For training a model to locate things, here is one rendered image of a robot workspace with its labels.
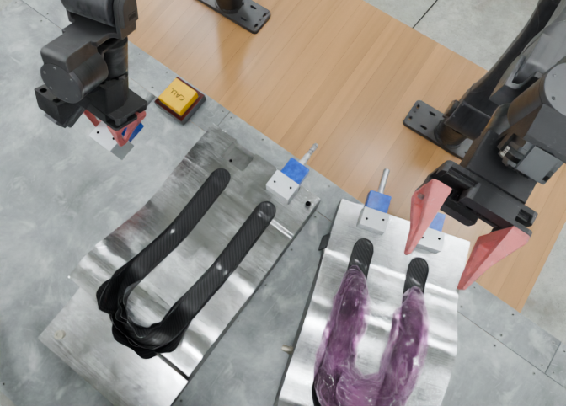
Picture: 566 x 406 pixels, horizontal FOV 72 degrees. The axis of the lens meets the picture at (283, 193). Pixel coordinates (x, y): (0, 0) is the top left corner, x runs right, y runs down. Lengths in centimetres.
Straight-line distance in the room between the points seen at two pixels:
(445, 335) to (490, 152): 41
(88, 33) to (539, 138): 52
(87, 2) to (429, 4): 186
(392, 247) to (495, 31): 165
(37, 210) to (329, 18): 78
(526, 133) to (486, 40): 186
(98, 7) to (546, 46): 53
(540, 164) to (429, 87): 63
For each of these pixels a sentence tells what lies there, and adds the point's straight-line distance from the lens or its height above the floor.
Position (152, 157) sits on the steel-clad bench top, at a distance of 90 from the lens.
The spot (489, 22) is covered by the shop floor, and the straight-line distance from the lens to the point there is 230.
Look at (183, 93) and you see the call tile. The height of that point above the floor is 84.
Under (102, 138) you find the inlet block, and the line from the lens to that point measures 76.
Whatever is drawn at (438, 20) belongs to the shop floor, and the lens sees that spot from 221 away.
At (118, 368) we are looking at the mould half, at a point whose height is 86.
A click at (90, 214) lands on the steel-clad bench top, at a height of 80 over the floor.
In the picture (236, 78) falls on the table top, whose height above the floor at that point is 80.
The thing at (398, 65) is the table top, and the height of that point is 80.
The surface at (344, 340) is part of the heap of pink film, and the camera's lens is 70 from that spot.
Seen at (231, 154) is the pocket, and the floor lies 86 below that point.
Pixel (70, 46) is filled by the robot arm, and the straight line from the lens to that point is 58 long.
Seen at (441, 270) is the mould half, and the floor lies 86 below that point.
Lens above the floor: 160
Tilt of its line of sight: 75 degrees down
